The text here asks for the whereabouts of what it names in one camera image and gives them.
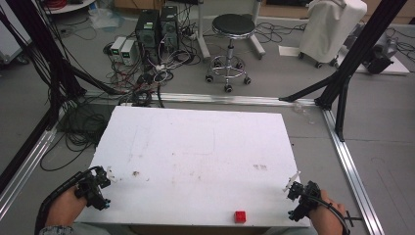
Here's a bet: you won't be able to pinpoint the black round stool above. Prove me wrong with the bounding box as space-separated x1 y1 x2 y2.
205 13 257 94

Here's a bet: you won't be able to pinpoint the tangle of mixed cables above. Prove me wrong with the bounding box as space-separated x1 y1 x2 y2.
102 30 201 109

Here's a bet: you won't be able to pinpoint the white cabinet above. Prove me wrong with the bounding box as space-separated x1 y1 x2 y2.
0 0 33 66

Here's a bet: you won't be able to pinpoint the white floor board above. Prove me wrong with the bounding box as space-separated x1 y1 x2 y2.
337 50 411 76

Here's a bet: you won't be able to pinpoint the slim black computer tower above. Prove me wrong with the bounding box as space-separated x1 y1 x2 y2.
159 5 180 54

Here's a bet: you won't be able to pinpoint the person's left hand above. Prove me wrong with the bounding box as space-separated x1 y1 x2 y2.
44 185 89 228

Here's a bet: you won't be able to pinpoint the white stand legs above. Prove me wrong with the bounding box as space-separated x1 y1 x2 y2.
195 0 267 62

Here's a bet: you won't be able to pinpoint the black floor beam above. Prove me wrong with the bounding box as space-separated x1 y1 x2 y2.
0 107 56 194

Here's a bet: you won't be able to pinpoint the long aluminium floor rail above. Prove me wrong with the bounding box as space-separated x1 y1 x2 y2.
82 90 318 108

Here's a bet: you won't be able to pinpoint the white paper sheet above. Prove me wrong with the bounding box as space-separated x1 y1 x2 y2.
277 44 303 59

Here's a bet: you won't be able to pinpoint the black cable coil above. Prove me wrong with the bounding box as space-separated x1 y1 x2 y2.
39 103 111 172

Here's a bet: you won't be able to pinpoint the white covered cart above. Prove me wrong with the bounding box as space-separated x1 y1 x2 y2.
298 0 368 69

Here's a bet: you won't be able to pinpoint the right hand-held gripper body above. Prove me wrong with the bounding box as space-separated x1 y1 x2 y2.
287 180 323 223

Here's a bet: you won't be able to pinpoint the black cables by board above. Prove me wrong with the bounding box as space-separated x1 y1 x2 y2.
386 26 415 64

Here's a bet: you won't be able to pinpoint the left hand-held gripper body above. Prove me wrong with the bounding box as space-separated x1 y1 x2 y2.
73 165 113 212

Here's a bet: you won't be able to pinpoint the large black computer tower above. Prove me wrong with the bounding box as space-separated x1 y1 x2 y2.
134 9 161 66

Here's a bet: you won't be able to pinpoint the person's right hand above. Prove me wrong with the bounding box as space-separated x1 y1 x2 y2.
307 189 347 228

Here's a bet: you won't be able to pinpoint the clear plastic bag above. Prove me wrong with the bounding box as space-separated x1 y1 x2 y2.
88 7 125 31

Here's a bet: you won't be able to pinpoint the black braced frame post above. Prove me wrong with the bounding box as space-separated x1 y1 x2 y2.
278 0 409 143

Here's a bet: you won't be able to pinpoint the round white table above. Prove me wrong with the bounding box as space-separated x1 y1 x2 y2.
41 0 98 16

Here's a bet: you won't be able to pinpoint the clear plastic wrap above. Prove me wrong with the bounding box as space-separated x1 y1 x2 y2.
292 103 317 126

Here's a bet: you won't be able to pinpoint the black device on board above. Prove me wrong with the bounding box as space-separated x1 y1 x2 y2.
361 33 399 75

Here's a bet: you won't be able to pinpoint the loose black floor cables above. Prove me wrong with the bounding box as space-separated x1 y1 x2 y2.
254 21 308 45

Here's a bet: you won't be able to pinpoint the black frame post with cables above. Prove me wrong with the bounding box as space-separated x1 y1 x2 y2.
0 0 123 99

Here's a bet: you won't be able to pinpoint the white bench power supply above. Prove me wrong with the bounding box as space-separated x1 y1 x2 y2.
110 35 127 63
119 39 137 67

